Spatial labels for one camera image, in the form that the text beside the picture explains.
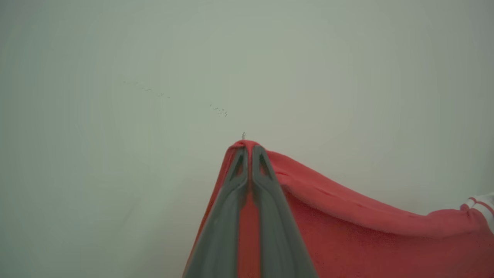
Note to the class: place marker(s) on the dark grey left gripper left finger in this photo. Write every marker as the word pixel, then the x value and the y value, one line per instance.
pixel 225 224

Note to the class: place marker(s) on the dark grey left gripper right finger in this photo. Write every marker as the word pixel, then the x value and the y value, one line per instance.
pixel 279 231

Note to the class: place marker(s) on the red Bulls basketball jersey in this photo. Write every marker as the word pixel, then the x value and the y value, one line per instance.
pixel 366 239

